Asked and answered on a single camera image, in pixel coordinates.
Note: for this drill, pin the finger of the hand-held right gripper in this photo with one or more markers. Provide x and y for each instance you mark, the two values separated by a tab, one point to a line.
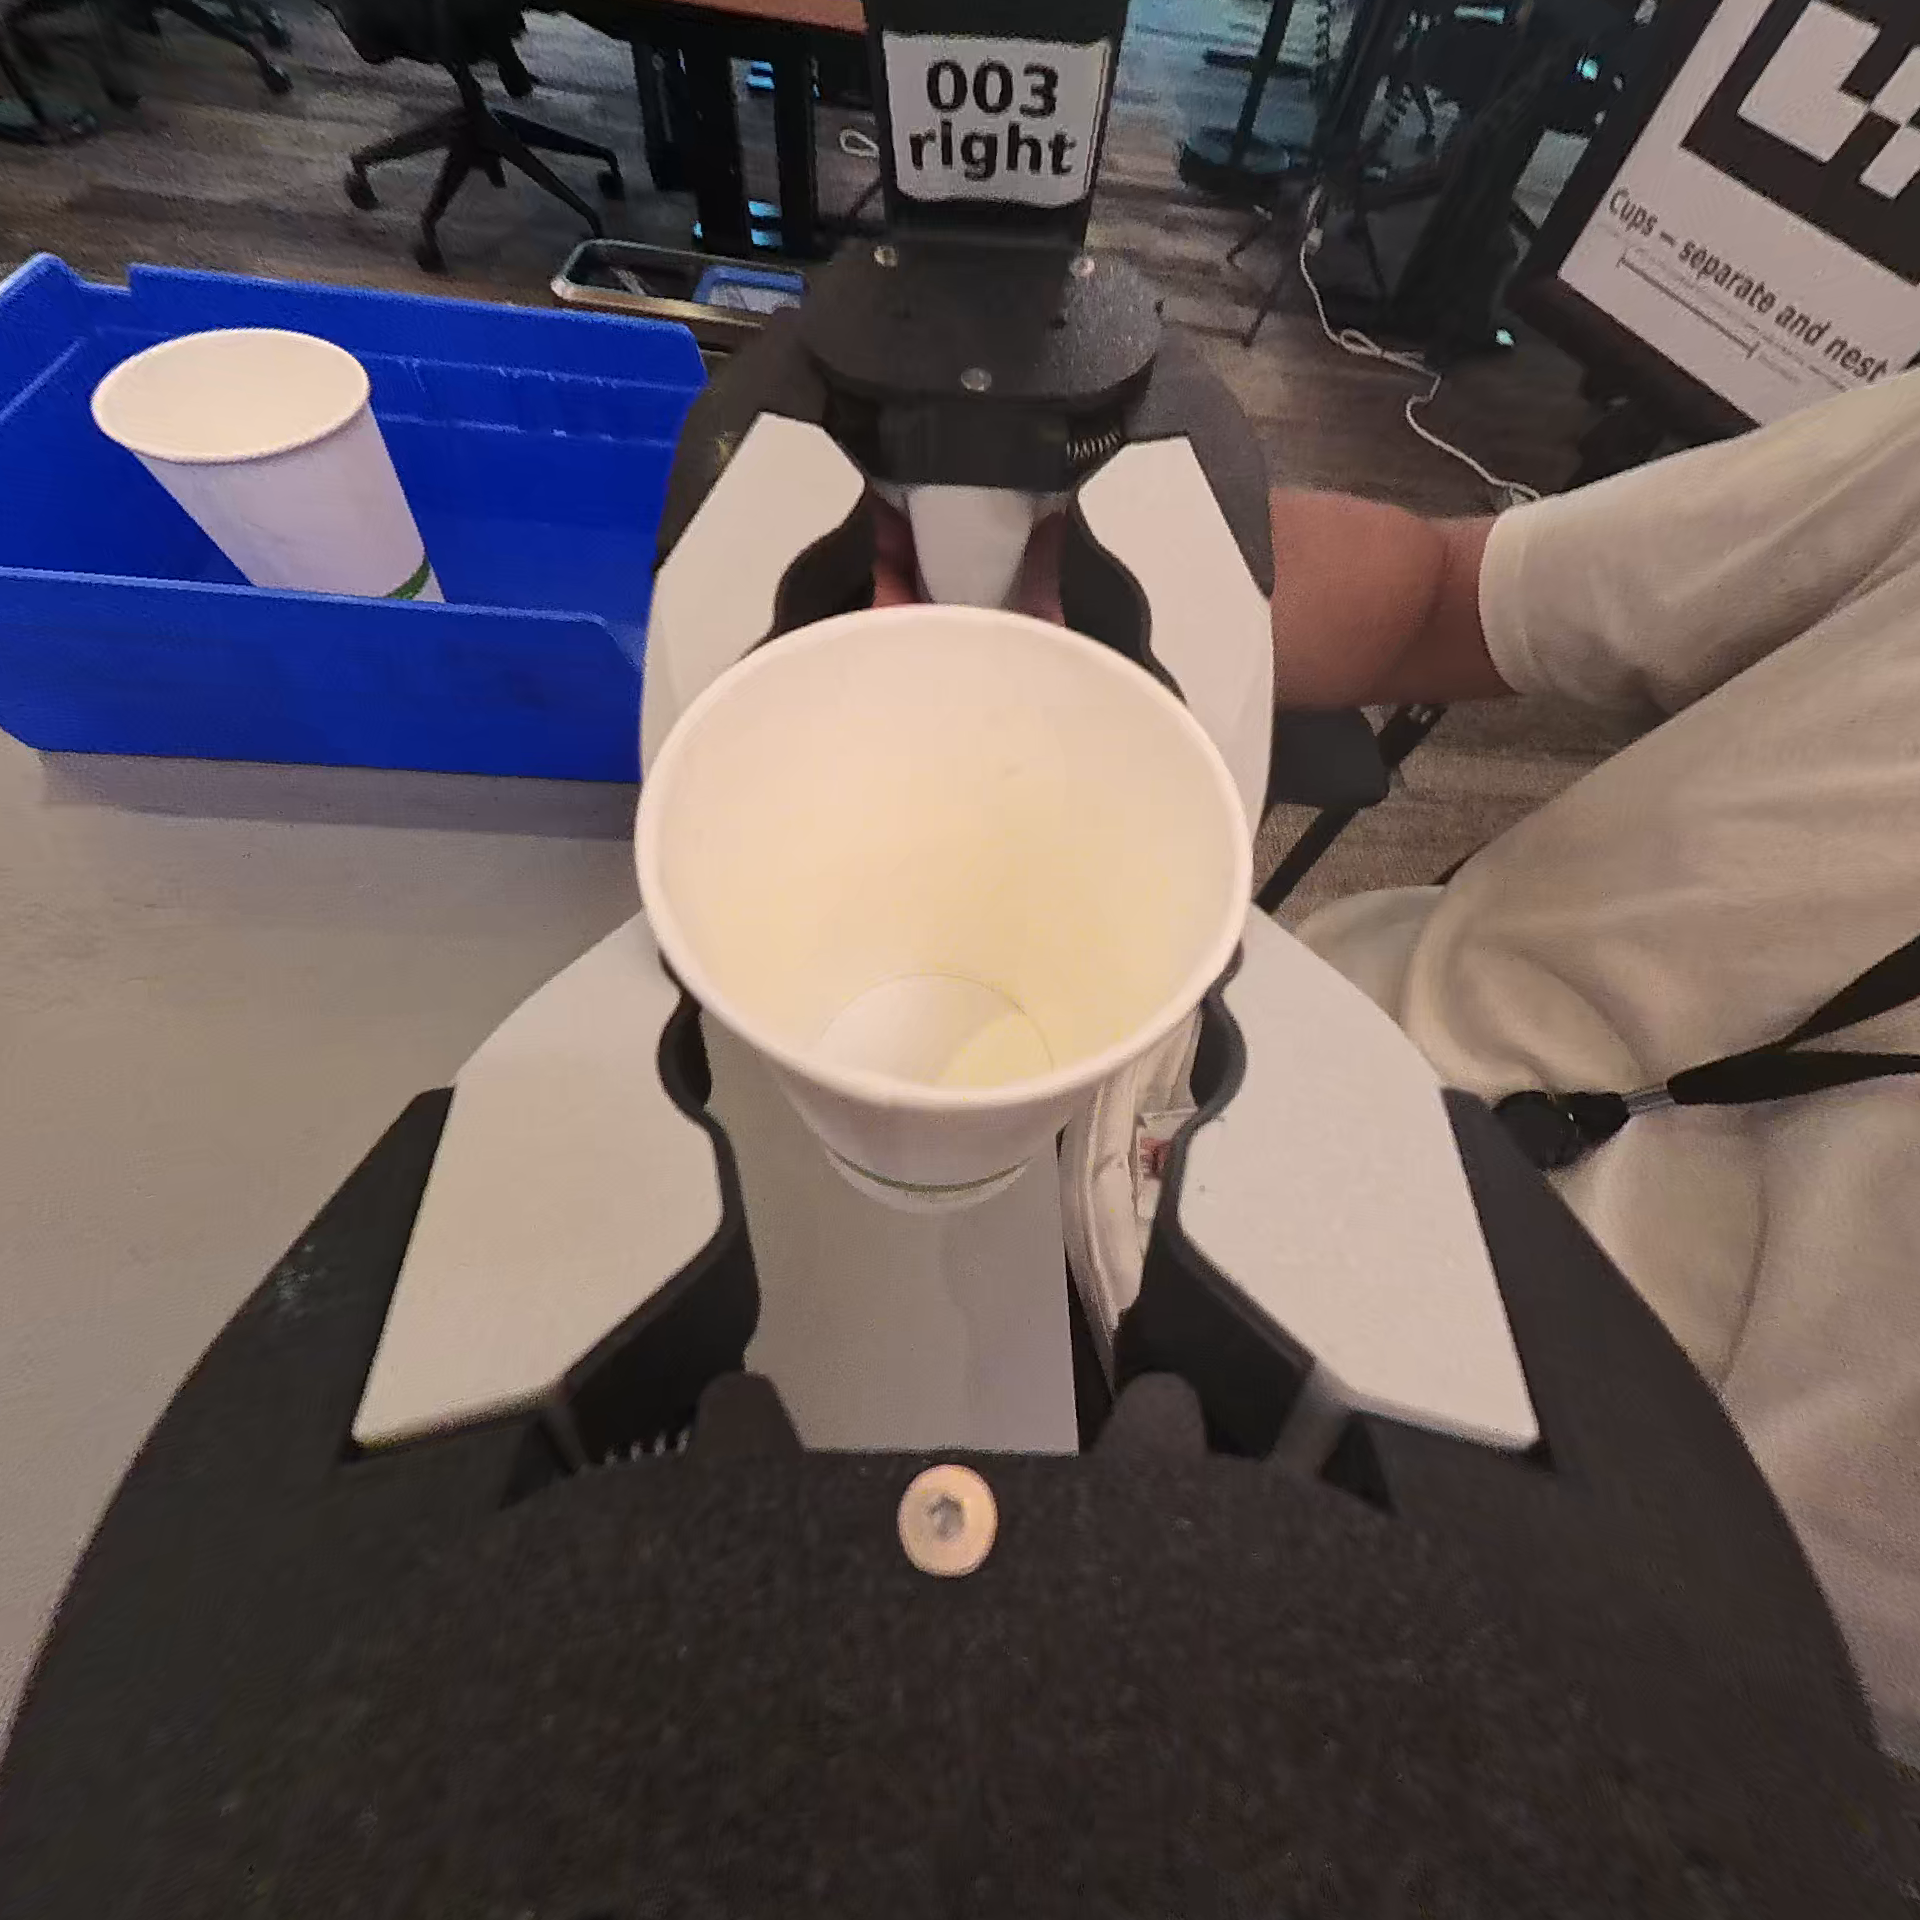
721	569
1184	584

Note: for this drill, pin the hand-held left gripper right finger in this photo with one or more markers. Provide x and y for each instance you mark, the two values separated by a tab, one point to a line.
1349	1230

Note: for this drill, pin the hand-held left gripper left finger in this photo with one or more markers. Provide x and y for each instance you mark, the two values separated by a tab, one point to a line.
524	1230

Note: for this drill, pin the green-banded white paper cup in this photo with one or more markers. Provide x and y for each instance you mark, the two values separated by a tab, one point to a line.
944	810
271	450

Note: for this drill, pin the blue plastic bin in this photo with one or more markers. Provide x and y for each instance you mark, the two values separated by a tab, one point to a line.
302	690

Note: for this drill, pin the black office chair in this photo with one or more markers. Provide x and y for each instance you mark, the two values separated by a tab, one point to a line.
1336	749

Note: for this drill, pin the grey metal floor tray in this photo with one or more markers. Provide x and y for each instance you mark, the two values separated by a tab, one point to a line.
579	284

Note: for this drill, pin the black swivel chair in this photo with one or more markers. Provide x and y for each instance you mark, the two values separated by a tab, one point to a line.
488	121

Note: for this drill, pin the black framed poster sign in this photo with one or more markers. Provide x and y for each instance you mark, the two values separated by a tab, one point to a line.
1724	224

